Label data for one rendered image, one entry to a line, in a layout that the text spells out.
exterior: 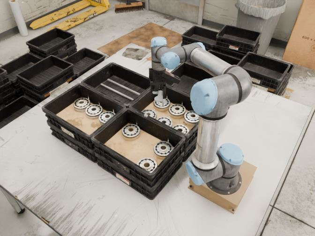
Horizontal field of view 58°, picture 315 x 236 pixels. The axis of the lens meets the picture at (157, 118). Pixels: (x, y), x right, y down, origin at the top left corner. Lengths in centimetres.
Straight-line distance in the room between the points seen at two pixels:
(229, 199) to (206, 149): 38
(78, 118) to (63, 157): 24
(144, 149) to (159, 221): 38
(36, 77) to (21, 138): 99
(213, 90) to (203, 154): 33
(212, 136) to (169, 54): 42
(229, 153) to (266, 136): 62
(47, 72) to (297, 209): 242
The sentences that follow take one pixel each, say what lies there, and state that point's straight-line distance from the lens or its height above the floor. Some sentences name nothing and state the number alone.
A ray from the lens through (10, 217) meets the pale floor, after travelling 252.
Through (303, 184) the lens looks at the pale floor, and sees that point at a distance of 269.
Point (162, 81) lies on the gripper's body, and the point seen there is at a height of 114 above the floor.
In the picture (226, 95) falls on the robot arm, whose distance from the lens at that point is 100.
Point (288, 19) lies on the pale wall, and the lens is 426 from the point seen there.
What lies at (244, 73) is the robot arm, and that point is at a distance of 107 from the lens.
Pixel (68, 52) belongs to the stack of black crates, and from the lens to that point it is 322.
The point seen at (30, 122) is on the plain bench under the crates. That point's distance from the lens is 206.
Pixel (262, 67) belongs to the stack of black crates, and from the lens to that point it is 293.
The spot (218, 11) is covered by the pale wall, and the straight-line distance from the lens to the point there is 455.
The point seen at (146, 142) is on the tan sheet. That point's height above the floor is 83.
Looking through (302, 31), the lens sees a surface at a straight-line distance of 403.
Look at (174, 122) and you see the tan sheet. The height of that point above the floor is 83.
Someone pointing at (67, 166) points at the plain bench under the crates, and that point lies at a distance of 172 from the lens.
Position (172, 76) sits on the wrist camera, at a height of 116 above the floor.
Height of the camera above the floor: 201
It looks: 44 degrees down
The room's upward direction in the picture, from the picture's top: straight up
